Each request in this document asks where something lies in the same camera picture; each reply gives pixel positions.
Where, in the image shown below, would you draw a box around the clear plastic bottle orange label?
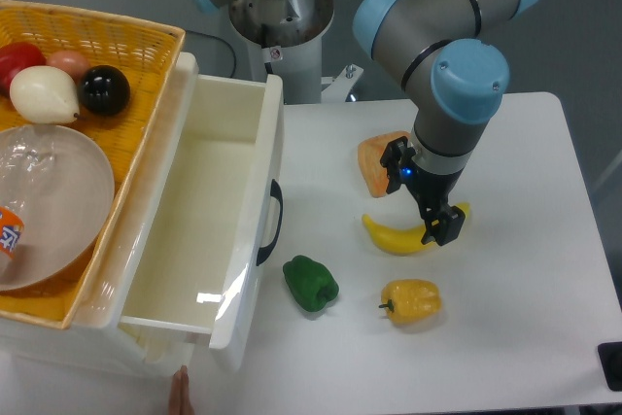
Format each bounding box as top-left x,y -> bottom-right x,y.
1,124 -> 55,268

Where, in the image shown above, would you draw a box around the black device at table edge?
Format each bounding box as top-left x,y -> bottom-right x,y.
597,341 -> 622,392

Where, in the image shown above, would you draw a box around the white drawer cabinet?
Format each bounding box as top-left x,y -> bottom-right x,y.
0,51 -> 245,379

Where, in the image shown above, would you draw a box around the white open drawer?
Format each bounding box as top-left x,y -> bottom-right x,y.
122,75 -> 283,354

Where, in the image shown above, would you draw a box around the black cable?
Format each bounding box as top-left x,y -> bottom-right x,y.
183,29 -> 238,81

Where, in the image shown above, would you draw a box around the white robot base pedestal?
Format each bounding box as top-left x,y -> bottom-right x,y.
228,0 -> 363,105

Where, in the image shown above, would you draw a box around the yellow wicker basket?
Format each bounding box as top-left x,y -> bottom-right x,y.
1,0 -> 186,329

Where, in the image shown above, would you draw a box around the beige plate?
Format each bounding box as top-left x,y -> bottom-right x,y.
1,125 -> 115,292

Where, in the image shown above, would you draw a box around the human hand fingertips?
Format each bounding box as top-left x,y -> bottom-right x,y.
167,365 -> 195,415

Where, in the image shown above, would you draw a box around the orange toast slice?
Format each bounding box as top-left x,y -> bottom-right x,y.
357,131 -> 409,198

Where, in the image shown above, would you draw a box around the yellow bell pepper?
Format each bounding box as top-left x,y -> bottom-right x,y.
378,279 -> 443,326

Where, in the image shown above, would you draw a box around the pink peach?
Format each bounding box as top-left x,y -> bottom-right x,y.
46,50 -> 91,84

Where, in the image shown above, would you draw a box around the black round fruit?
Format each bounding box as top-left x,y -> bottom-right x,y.
77,65 -> 130,117

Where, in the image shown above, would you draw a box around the yellow banana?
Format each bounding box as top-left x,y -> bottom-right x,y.
362,202 -> 471,256

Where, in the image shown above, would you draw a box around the green bell pepper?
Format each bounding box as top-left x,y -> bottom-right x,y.
282,255 -> 339,313

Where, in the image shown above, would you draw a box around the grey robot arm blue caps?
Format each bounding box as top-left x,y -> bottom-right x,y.
194,0 -> 538,245

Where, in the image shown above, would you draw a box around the red bell pepper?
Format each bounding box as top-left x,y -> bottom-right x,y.
0,42 -> 47,97

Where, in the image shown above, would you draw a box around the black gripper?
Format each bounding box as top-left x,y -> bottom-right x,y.
379,138 -> 467,246

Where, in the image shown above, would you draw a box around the white pear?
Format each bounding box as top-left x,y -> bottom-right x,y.
10,65 -> 80,124

